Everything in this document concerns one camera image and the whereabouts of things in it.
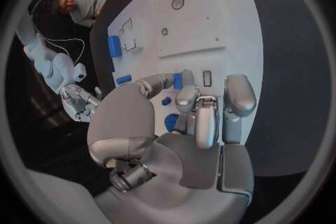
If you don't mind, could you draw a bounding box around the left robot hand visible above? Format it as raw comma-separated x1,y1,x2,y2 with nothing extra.
86,69,260,224

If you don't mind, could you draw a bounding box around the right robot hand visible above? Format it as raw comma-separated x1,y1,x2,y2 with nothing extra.
59,83,104,123

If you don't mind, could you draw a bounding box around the blue peg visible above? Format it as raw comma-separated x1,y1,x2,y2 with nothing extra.
172,72,184,90

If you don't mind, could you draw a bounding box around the white task board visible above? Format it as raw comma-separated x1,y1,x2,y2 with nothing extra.
106,0,264,146

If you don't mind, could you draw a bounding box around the blue gear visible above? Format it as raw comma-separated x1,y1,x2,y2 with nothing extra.
164,113,181,133

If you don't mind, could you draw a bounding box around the blue short cylinder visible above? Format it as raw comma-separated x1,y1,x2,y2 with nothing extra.
115,74,133,86

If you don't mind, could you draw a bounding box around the blue long cylinder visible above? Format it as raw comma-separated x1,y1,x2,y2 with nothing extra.
107,35,123,59

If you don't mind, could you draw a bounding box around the person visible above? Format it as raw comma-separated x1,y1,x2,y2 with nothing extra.
53,0,119,29

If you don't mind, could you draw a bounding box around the white cable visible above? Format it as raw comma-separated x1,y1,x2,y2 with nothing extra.
29,0,86,66

